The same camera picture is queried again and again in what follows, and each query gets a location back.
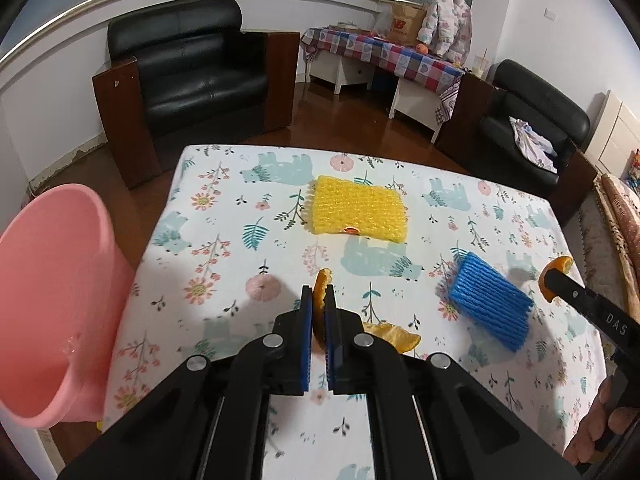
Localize blue foam net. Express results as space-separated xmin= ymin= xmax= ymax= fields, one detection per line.
xmin=448 ymin=251 xmax=535 ymax=352

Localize person's right hand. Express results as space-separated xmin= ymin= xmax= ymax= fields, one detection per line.
xmin=565 ymin=375 xmax=627 ymax=467

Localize black leather armchair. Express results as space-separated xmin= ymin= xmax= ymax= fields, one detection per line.
xmin=92 ymin=0 xmax=301 ymax=191
xmin=435 ymin=59 xmax=599 ymax=226

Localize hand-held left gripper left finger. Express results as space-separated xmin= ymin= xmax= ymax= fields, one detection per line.
xmin=60 ymin=285 xmax=314 ymax=480

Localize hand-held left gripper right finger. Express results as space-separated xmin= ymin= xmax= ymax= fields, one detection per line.
xmin=324 ymin=285 xmax=582 ymax=480

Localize patterned puffer jacket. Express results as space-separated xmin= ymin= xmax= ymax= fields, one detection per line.
xmin=419 ymin=0 xmax=473 ymax=64

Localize checked tablecloth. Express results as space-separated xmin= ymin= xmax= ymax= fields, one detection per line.
xmin=301 ymin=27 xmax=468 ymax=127

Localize pink plastic bucket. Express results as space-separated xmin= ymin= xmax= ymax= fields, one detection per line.
xmin=0 ymin=183 xmax=137 ymax=430

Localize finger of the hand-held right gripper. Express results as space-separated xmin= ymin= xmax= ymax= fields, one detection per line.
xmin=540 ymin=269 xmax=599 ymax=314

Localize brown paper bag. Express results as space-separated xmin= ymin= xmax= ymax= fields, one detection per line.
xmin=386 ymin=1 xmax=427 ymax=47

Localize bed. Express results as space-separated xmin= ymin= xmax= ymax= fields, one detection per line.
xmin=575 ymin=174 xmax=640 ymax=322

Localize floral tablecloth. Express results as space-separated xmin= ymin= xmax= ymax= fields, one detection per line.
xmin=102 ymin=144 xmax=615 ymax=480

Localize white desk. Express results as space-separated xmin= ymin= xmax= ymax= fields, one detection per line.
xmin=307 ymin=50 xmax=447 ymax=144

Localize yellow foam net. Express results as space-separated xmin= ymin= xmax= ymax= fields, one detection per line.
xmin=306 ymin=175 xmax=410 ymax=244

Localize patterned cloth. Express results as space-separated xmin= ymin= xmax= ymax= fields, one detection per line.
xmin=509 ymin=116 xmax=559 ymax=174

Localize brown patterned blanket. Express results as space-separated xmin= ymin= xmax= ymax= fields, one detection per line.
xmin=592 ymin=174 xmax=640 ymax=312

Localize cream headboard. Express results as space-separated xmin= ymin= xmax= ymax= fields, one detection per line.
xmin=582 ymin=91 xmax=640 ymax=177

